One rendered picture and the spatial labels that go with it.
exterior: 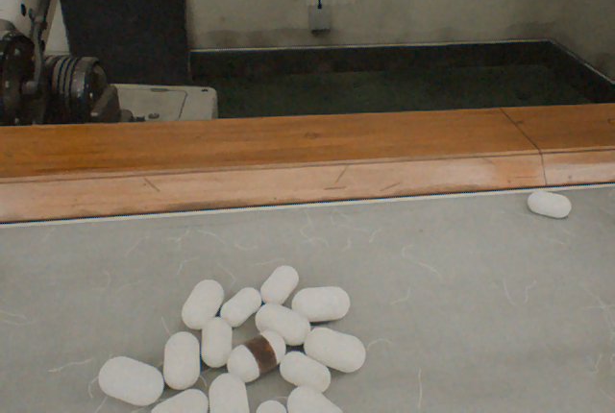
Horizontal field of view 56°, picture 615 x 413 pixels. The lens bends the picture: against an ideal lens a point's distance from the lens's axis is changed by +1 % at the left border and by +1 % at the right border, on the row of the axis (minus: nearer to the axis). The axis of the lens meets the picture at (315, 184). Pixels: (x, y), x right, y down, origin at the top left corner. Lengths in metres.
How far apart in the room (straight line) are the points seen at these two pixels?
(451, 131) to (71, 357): 0.38
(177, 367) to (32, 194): 0.21
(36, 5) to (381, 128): 0.45
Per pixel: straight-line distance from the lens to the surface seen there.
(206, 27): 2.42
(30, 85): 0.72
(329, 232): 0.46
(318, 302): 0.37
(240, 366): 0.34
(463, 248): 0.47
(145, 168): 0.49
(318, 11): 2.42
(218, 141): 0.52
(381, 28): 2.57
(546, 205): 0.52
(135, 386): 0.34
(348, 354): 0.35
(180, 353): 0.35
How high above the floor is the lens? 1.03
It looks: 35 degrees down
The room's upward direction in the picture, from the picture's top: 4 degrees clockwise
